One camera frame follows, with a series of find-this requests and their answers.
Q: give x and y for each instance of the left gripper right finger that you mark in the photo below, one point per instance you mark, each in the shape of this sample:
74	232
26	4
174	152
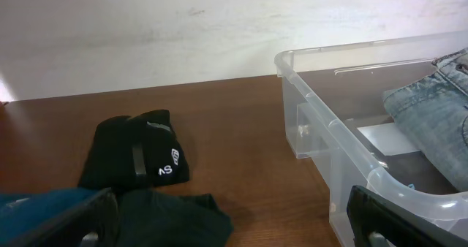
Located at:
376	221

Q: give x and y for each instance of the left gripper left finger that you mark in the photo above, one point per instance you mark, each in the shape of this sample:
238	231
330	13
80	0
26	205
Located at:
93	222

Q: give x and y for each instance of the light blue jeans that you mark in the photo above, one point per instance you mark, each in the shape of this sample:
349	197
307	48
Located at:
432	113

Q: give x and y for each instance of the dark green taped cloth bundle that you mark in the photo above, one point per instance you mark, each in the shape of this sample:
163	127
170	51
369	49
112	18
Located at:
151	218

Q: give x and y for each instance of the blue taped cloth bundle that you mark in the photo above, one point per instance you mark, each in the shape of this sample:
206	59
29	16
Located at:
23	212

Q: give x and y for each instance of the white label inside bin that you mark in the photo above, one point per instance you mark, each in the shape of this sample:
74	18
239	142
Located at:
388	139

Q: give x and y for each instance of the black folded shirt with logo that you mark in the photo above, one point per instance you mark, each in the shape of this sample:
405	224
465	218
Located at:
135	153

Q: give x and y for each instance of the clear plastic storage bin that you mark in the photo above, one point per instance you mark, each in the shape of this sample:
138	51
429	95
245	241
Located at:
328	92

